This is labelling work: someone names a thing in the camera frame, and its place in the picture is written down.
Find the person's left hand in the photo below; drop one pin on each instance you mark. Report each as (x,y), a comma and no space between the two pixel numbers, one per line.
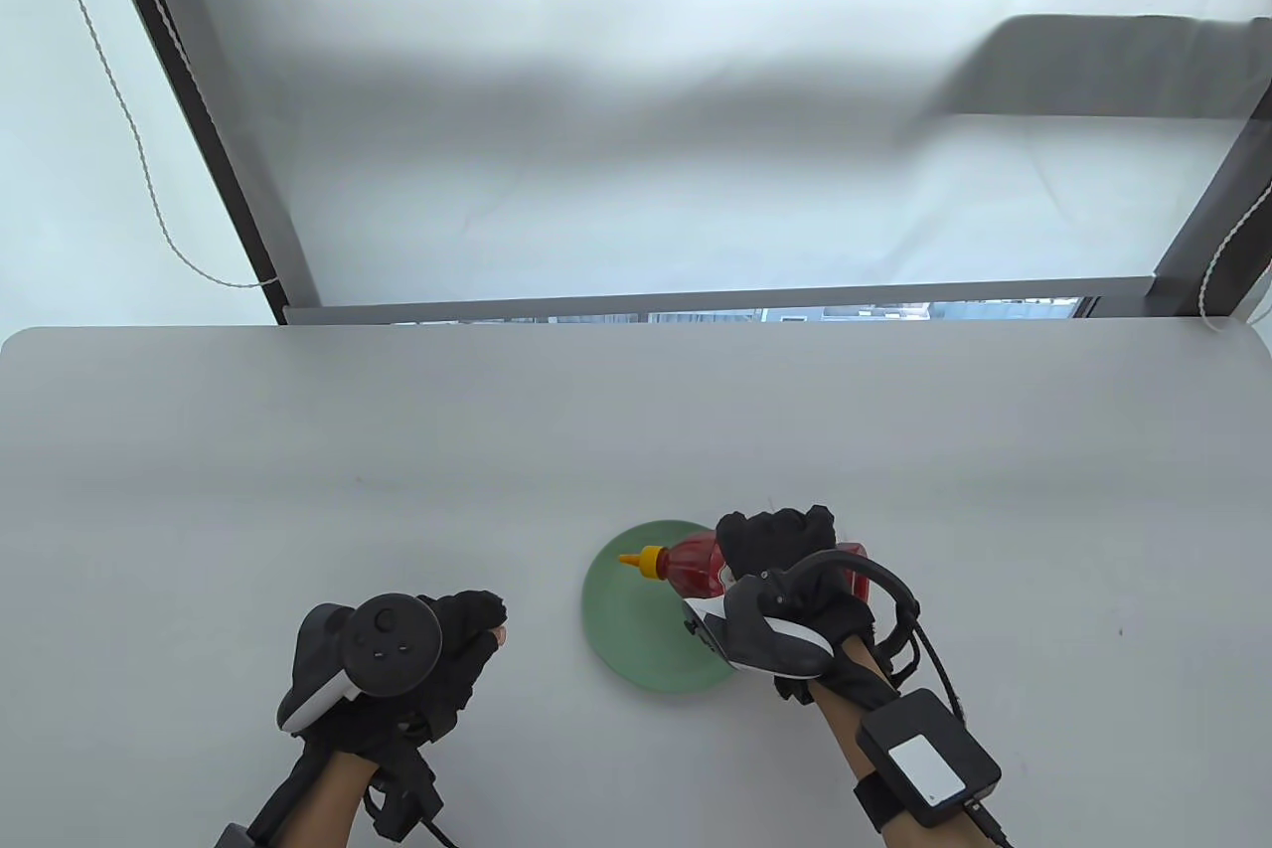
(467,629)

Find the person's right hand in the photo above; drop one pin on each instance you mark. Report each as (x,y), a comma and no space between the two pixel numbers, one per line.
(780,540)

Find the black white hand controller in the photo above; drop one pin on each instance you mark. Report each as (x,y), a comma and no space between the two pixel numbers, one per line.
(765,634)
(393,644)

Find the red ketchup bottle yellow cap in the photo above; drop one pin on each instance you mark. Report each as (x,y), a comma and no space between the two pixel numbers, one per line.
(696,565)

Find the green plate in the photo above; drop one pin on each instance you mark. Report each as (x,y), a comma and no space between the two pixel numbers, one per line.
(636,629)

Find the person's left forearm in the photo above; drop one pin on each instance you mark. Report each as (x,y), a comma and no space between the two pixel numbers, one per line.
(333,798)

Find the small black right glove connector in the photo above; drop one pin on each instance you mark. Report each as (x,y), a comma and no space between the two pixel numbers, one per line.
(899,659)

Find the small black glove connector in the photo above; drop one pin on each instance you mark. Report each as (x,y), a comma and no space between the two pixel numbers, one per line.
(899,659)
(402,793)

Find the small black left glove connector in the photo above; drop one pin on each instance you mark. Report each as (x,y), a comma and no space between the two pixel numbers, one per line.
(402,793)

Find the white roller blind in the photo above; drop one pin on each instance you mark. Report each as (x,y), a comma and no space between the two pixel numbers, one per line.
(646,192)

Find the grey blind bottom rail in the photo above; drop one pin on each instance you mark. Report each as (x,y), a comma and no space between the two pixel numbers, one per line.
(696,301)

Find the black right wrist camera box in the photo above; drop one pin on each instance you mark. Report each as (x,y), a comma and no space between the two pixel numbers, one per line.
(924,754)

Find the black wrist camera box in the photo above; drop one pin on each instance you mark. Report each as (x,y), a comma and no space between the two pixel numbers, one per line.
(237,836)
(924,754)

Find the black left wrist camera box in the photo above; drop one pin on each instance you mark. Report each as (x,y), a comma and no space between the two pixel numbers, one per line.
(237,836)

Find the dark window frame post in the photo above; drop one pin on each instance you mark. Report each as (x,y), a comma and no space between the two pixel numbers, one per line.
(278,252)
(1207,232)

